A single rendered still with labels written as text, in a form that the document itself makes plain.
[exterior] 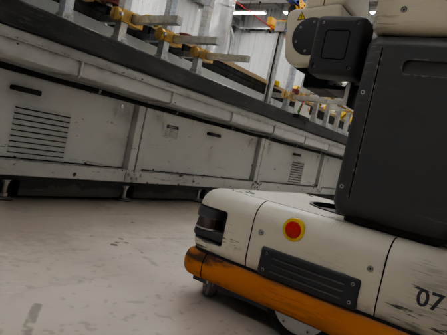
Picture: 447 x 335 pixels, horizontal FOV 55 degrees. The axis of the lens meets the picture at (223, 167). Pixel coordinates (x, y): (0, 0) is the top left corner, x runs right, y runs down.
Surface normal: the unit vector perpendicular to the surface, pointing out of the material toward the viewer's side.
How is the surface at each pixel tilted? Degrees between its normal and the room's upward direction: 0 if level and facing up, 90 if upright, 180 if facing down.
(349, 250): 84
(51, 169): 90
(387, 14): 90
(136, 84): 90
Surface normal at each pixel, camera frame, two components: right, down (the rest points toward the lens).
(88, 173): 0.80, 0.20
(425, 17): -0.55, -0.07
